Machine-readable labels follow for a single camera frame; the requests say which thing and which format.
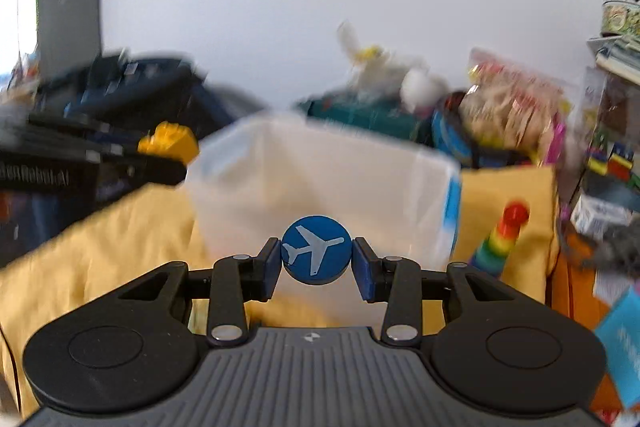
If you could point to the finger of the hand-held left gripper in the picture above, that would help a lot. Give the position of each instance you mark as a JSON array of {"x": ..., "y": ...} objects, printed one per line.
[
  {"x": 90, "y": 137},
  {"x": 160, "y": 172}
]

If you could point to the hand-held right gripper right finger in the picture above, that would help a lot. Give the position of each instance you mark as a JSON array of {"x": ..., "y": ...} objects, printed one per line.
[{"x": 362, "y": 269}]

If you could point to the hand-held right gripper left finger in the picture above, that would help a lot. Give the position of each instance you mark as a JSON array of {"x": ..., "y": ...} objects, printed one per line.
[{"x": 272, "y": 268}]

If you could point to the square yellow building brick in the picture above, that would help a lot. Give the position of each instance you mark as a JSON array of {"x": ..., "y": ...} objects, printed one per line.
[{"x": 167, "y": 143}]

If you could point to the blue round airplane disc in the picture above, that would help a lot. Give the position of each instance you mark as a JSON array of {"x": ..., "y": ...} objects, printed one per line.
[{"x": 314, "y": 249}]

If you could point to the translucent white plastic bin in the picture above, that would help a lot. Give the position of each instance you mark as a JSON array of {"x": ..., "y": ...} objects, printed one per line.
[{"x": 325, "y": 172}]

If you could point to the yellow cloth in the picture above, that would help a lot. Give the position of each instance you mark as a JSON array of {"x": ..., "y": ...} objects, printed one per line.
[{"x": 115, "y": 247}]

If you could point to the dark blue bag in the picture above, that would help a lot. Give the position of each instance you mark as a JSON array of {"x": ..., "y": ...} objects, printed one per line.
[{"x": 165, "y": 82}]

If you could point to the grey cabinet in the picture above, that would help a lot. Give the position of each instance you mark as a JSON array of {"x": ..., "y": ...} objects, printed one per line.
[{"x": 70, "y": 17}]

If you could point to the teal cardboard box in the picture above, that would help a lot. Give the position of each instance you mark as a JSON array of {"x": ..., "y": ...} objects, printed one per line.
[{"x": 365, "y": 119}]

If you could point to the blue round container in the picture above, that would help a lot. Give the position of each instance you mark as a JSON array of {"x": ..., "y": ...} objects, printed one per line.
[{"x": 450, "y": 137}]

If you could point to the white plush toy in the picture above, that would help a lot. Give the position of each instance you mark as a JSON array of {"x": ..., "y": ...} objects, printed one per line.
[{"x": 420, "y": 87}]

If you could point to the orange flat box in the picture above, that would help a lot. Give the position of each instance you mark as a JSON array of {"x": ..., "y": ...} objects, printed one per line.
[{"x": 570, "y": 287}]

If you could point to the clear snack bag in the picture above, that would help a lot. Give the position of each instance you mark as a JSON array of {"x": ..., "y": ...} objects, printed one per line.
[{"x": 515, "y": 107}]

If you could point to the grey fuzzy cloth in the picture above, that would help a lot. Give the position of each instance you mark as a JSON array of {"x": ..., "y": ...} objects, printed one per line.
[{"x": 620, "y": 249}]

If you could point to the blue printed card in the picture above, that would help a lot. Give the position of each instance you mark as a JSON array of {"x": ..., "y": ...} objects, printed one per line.
[{"x": 622, "y": 347}]

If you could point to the colourful block set box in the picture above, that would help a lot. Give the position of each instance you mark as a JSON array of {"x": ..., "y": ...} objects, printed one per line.
[{"x": 612, "y": 159}]

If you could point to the stack of books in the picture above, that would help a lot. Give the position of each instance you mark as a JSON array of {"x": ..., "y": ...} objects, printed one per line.
[{"x": 617, "y": 54}]

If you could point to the patterned round tin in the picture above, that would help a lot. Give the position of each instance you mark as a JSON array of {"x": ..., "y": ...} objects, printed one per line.
[{"x": 620, "y": 14}]

